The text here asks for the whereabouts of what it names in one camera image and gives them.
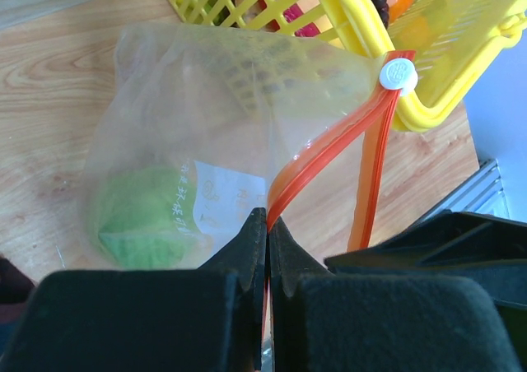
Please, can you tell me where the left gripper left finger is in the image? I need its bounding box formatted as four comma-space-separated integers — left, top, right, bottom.
1, 208, 267, 371

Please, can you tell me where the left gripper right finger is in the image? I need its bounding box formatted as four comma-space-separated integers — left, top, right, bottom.
268, 221, 523, 371

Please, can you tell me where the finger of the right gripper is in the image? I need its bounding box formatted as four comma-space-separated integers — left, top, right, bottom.
324, 212, 526, 309

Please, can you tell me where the green toy cabbage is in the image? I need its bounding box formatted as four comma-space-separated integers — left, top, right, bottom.
86, 163, 198, 269

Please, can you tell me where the clear zip top bag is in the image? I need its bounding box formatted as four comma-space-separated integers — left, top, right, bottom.
79, 22, 417, 268

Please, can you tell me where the yellow plastic shopping basket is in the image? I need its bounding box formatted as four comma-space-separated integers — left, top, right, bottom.
168, 0, 526, 132

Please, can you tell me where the dark navy cloth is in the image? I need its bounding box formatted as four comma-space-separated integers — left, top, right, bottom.
1, 254, 35, 353

